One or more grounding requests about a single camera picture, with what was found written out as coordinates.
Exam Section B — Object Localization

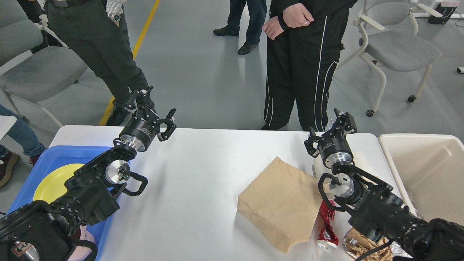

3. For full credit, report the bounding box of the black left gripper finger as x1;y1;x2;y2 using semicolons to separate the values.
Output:
124;86;158;122
156;108;176;141

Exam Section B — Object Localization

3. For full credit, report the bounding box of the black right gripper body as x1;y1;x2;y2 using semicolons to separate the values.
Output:
314;129;354;169

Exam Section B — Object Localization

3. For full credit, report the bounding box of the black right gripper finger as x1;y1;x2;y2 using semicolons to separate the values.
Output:
304;127;322;158
329;108;358;136

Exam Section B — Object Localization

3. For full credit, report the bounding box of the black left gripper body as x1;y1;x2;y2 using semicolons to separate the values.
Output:
119;117;163;152

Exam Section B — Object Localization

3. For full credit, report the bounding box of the yellow plastic plate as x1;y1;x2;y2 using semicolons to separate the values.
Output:
33;163;83;204

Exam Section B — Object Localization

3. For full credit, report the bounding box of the pink mug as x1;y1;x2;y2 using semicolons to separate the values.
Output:
68;226;98;261

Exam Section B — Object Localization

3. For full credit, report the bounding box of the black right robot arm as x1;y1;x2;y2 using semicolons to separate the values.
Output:
304;109;464;261

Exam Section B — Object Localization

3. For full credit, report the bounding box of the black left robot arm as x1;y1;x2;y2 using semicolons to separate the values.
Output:
0;86;176;261

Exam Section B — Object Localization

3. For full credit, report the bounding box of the white paper cup left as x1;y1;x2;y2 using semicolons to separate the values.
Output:
313;155;335;200

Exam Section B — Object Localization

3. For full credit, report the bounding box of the brown paper bag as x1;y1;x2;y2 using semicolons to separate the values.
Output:
237;157;322;254

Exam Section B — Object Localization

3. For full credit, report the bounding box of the person in grey trousers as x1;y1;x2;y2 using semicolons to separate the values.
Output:
38;0;149;126

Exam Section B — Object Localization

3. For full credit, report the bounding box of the person in striped black pants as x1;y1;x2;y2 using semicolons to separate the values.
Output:
262;0;355;132

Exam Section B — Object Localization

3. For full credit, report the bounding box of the crushed red can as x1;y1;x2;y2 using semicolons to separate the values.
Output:
316;200;339;250

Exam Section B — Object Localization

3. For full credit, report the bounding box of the beige plastic bin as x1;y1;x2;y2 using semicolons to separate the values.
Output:
378;134;464;225

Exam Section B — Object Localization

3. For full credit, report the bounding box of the foil tray with paper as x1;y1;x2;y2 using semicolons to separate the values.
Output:
341;227;411;261

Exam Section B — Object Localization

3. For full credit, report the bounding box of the grey chair right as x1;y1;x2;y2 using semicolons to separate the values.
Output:
339;0;442;117

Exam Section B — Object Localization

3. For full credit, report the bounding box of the grey chair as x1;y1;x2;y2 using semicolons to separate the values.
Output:
339;0;442;117
0;0;87;127

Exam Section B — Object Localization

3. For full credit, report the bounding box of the person in blue jeans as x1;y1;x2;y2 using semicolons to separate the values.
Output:
0;105;45;187

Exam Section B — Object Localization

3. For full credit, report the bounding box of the grey chair left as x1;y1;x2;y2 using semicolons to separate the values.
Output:
0;0;87;127

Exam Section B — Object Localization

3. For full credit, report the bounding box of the person in dark blue trousers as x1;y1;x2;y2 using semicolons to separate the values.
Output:
213;0;268;55

